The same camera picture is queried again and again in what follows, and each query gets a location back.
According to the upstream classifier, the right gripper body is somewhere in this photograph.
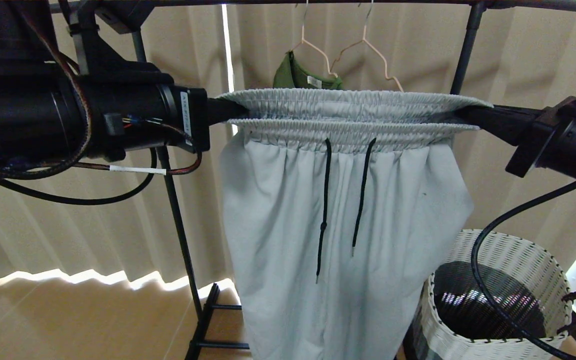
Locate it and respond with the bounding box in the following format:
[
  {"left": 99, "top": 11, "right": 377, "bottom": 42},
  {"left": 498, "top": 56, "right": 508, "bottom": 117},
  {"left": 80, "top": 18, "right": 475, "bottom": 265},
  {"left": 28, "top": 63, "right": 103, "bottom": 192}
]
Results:
[{"left": 505, "top": 95, "right": 576, "bottom": 197}]

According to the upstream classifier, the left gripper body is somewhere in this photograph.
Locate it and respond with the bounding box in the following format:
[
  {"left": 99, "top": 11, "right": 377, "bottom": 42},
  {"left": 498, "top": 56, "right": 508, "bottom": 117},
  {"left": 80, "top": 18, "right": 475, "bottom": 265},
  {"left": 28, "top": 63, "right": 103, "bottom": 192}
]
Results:
[{"left": 80, "top": 75, "right": 212, "bottom": 162}]

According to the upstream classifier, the green long-sleeved shirt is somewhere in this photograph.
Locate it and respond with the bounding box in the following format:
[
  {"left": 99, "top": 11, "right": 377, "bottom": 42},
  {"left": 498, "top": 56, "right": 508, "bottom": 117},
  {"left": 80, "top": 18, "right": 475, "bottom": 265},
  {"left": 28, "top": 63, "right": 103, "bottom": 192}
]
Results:
[{"left": 272, "top": 50, "right": 344, "bottom": 91}]

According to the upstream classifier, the pale blue denim garment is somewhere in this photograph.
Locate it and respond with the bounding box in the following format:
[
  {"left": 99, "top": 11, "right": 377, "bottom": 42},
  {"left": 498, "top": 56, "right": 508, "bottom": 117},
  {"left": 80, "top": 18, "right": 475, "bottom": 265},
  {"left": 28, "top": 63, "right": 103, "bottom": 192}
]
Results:
[{"left": 216, "top": 88, "right": 494, "bottom": 360}]

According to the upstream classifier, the pink clothes hanger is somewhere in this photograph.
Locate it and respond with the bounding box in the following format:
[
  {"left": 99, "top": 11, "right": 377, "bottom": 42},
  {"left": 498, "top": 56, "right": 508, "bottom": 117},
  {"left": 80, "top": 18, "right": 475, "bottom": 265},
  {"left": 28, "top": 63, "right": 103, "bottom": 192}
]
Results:
[
  {"left": 289, "top": 0, "right": 340, "bottom": 79},
  {"left": 330, "top": 0, "right": 405, "bottom": 93}
]

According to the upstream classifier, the white laundry basket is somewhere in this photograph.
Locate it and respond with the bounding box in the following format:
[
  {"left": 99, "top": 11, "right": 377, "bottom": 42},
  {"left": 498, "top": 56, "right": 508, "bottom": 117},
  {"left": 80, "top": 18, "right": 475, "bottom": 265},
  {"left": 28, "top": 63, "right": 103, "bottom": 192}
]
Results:
[{"left": 414, "top": 229, "right": 576, "bottom": 360}]

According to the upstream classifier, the black clothes rack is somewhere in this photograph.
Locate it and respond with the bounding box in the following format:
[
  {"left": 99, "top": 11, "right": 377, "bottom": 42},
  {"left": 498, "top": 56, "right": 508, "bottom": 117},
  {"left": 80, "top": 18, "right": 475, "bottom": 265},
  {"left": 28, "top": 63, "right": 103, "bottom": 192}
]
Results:
[{"left": 48, "top": 0, "right": 576, "bottom": 360}]

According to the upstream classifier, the beige curtain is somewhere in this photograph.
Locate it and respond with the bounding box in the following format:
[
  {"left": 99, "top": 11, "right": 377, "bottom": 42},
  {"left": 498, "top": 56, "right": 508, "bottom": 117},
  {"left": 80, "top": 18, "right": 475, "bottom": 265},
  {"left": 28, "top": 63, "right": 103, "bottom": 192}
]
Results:
[{"left": 0, "top": 0, "right": 576, "bottom": 301}]

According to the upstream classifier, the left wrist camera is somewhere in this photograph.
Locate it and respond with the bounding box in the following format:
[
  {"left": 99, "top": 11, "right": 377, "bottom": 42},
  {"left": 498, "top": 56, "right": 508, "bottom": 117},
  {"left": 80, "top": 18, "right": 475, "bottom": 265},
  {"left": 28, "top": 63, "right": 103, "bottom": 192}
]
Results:
[{"left": 67, "top": 0, "right": 158, "bottom": 76}]

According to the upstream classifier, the black cable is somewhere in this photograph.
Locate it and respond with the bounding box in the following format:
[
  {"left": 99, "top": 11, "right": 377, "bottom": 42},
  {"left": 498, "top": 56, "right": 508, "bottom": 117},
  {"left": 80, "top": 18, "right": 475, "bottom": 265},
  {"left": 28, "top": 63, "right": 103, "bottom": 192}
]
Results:
[
  {"left": 470, "top": 167, "right": 576, "bottom": 360},
  {"left": 0, "top": 147, "right": 159, "bottom": 206}
]

